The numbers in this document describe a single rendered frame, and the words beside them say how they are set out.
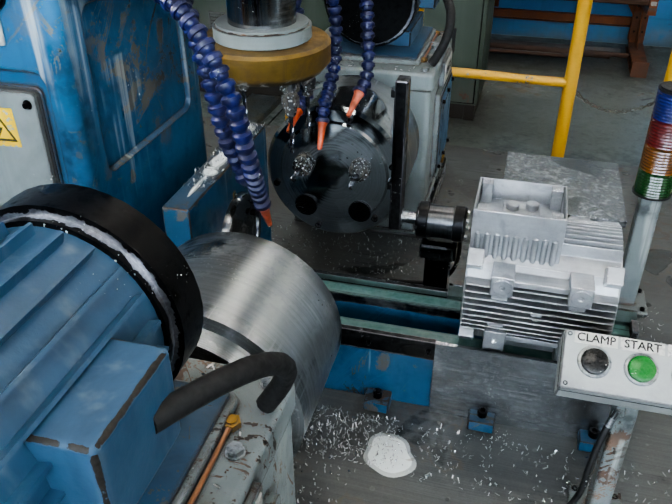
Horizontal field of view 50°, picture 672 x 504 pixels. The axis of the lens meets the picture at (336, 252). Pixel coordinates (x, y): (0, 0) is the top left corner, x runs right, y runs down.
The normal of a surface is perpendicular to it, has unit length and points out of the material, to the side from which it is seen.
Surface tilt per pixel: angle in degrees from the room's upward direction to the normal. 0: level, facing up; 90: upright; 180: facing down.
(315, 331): 66
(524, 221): 90
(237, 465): 0
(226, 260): 2
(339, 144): 90
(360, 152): 90
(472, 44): 90
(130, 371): 0
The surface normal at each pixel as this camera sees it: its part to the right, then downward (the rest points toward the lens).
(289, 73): 0.41, 0.49
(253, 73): -0.03, 0.54
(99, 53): 0.97, 0.14
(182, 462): 0.00, -0.84
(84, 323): 0.73, -0.44
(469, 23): -0.28, 0.51
